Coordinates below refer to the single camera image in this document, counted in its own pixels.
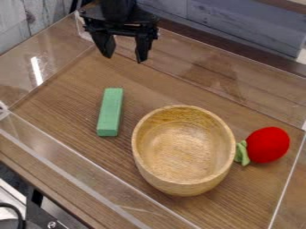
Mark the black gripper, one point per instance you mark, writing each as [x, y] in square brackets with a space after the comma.
[120, 17]

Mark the green rectangular block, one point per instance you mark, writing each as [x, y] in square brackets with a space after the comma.
[108, 118]

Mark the brown wooden bowl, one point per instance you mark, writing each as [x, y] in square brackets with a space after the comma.
[183, 148]

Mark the red plush tomato toy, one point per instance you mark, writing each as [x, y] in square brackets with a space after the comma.
[265, 146]

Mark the clear acrylic corner bracket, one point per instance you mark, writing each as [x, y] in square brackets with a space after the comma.
[79, 21]

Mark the clear acrylic front wall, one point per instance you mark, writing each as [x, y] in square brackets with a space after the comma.
[84, 188]

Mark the black table frame bracket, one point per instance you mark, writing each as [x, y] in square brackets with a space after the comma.
[36, 218]

